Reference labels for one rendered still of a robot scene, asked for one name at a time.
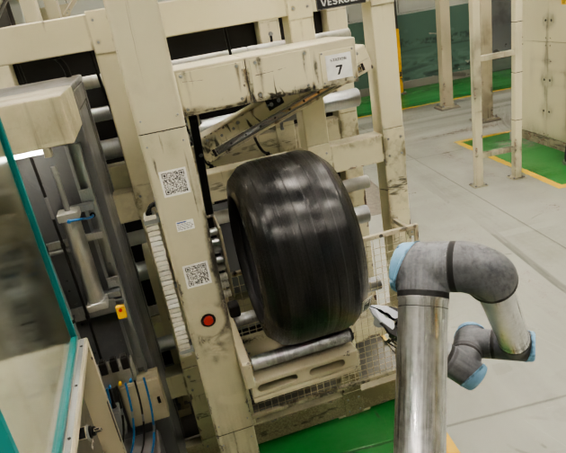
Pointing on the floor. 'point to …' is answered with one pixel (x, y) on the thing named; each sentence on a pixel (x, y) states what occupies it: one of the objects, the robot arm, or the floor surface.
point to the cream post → (219, 374)
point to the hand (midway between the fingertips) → (374, 307)
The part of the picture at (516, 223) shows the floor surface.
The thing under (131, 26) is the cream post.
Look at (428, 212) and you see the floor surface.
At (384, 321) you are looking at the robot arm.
